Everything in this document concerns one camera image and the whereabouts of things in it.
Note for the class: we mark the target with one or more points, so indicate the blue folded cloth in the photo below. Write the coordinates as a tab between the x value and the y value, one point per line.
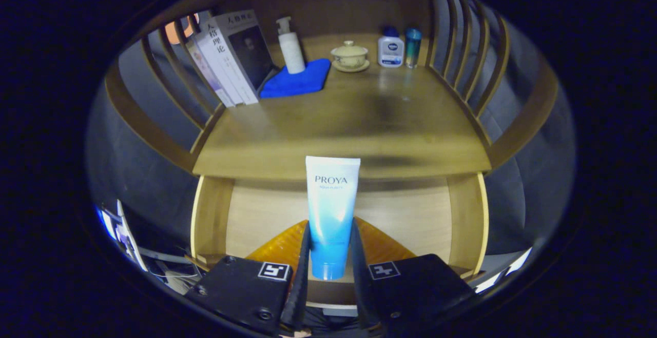
303	84

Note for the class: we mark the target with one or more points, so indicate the white pump bottle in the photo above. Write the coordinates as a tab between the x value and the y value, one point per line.
292	53

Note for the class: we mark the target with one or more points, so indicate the thick white book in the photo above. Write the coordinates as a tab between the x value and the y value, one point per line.
251	56

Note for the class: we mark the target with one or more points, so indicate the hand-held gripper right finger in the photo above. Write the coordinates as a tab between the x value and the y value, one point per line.
359	286

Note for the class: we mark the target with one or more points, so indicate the thin white book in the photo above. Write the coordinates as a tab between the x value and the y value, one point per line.
215	68

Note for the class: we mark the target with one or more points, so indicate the wooden cabinet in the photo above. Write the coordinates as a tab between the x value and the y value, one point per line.
518	117

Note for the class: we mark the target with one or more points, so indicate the pale purple book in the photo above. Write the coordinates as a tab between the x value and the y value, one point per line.
205	74

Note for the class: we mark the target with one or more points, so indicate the wooden countertop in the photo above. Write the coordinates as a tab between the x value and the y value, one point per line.
359	122

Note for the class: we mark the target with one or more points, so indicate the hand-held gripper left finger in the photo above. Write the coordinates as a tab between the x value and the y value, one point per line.
303	286

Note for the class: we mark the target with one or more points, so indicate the beige lidded teacup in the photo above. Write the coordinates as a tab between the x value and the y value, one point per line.
350	57

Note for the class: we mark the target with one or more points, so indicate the teal slim bottle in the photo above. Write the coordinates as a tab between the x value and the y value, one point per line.
412	48

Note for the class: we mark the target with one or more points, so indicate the wooden drawer with black knob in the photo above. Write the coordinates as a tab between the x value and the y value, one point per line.
405	220

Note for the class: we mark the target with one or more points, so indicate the white bottle with blue cap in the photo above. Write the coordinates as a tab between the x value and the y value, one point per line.
390	53

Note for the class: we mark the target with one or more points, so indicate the blue and white tube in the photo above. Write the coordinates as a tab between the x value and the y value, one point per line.
331	210

